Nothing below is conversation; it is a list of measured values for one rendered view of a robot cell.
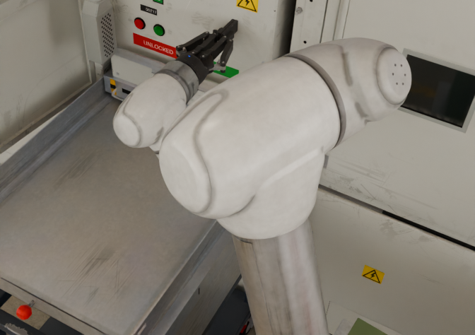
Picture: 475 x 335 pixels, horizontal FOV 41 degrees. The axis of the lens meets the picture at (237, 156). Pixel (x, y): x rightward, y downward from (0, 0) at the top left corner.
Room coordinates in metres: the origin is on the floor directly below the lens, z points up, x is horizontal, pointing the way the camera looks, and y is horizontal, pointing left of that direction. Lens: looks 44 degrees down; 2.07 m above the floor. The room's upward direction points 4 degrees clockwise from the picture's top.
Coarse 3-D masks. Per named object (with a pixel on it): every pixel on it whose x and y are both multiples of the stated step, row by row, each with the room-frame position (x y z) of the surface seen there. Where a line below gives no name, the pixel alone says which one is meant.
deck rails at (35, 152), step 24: (96, 96) 1.43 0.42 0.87; (72, 120) 1.33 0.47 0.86; (24, 144) 1.17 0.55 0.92; (48, 144) 1.23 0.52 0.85; (0, 168) 1.08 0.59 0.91; (24, 168) 1.14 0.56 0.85; (0, 192) 1.05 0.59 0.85; (216, 240) 0.95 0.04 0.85; (192, 264) 0.85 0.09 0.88; (168, 288) 0.76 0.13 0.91
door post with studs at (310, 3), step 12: (300, 0) 1.26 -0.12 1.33; (312, 0) 1.25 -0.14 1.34; (324, 0) 1.24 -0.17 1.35; (300, 12) 1.25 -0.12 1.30; (312, 12) 1.25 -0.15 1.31; (300, 24) 1.26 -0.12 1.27; (312, 24) 1.24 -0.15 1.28; (300, 36) 1.25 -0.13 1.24; (312, 36) 1.24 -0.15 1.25; (300, 48) 1.25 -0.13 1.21
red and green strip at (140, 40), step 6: (138, 36) 1.42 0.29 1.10; (138, 42) 1.42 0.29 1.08; (144, 42) 1.41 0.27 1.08; (150, 42) 1.41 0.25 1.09; (156, 42) 1.40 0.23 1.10; (150, 48) 1.41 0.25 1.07; (156, 48) 1.40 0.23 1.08; (162, 48) 1.39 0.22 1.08; (168, 48) 1.38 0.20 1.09; (174, 48) 1.37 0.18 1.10; (168, 54) 1.38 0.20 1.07; (174, 54) 1.37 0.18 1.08; (228, 66) 1.31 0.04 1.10; (216, 72) 1.32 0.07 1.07; (228, 72) 1.31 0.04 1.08; (234, 72) 1.30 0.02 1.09
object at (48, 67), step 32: (0, 0) 1.32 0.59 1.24; (32, 0) 1.38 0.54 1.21; (64, 0) 1.49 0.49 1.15; (0, 32) 1.31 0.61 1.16; (32, 32) 1.39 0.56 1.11; (64, 32) 1.48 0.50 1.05; (0, 64) 1.29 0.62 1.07; (32, 64) 1.37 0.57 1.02; (64, 64) 1.46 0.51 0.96; (0, 96) 1.27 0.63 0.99; (32, 96) 1.35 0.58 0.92; (64, 96) 1.44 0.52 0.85; (0, 128) 1.24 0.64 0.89; (32, 128) 1.30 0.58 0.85
